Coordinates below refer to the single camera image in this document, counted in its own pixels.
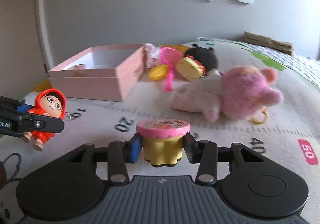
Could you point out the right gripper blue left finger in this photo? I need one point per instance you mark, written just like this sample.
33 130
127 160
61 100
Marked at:
120 153

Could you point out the pink toy strainer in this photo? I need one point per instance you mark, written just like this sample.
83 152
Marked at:
170 57

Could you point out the yellow kitty face toy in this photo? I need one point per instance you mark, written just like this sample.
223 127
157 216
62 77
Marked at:
190 68

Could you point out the red hooded toy figure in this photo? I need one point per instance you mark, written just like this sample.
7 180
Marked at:
50 102

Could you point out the black plush toy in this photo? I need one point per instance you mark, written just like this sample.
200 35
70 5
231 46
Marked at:
206 56

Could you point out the yellow pink toy stamp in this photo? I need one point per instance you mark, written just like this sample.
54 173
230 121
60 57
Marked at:
163 140
77 67

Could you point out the pink haired plush doll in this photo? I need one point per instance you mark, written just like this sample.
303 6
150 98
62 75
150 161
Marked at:
239 93

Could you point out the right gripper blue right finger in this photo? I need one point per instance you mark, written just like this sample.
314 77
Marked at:
205 153

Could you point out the yellow toy corn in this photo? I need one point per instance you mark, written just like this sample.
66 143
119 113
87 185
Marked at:
159 72

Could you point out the folded brown towel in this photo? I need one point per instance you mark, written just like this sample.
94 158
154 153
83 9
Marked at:
264 41

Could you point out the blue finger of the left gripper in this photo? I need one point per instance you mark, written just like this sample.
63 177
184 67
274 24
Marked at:
34 122
15 104

